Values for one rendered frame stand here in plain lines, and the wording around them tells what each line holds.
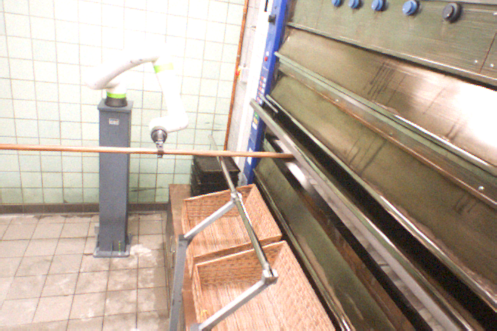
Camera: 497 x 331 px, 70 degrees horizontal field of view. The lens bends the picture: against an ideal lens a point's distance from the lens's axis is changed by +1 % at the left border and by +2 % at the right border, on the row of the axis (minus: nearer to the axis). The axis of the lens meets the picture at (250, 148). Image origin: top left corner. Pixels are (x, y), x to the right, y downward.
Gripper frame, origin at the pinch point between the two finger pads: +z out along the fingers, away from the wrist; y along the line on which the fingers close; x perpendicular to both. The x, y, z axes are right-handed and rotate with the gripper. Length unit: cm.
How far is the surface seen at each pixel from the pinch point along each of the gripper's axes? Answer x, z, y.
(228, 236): -46, -4, 60
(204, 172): -31, -31, 29
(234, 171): -52, -33, 28
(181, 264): -11, 43, 38
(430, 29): -70, 79, -80
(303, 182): -70, 30, 1
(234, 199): -31, 43, 2
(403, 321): -69, 110, 2
